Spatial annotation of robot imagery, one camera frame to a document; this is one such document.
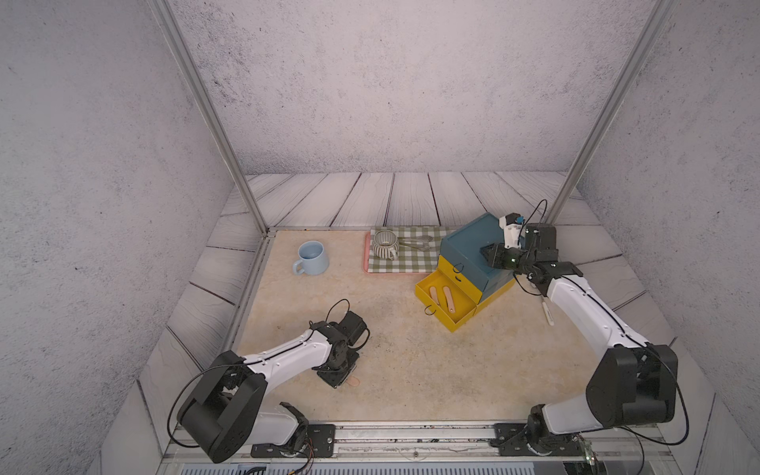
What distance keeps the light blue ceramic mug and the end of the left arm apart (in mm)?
364

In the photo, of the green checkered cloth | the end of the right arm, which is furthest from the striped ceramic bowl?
the end of the right arm

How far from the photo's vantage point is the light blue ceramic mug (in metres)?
1.05

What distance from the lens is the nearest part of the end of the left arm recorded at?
0.66 m
